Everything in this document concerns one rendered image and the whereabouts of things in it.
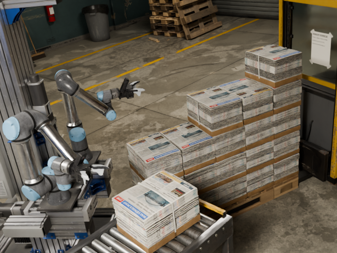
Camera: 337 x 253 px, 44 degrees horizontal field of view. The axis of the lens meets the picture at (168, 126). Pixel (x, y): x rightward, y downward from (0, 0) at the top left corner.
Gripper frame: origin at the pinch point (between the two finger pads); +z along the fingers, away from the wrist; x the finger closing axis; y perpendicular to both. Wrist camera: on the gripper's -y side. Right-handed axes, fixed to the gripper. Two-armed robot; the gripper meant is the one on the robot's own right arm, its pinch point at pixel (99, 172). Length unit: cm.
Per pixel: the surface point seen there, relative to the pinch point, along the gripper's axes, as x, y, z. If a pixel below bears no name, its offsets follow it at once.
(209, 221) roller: -42, 39, 40
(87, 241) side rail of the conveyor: 2.0, 44.4, -12.7
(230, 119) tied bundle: -138, 12, 7
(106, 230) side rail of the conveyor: -10.1, 42.7, -9.2
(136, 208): -7.4, 19.7, 16.1
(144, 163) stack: -77, 33, -31
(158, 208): -12.8, 19.0, 26.5
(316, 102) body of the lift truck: -248, 23, 43
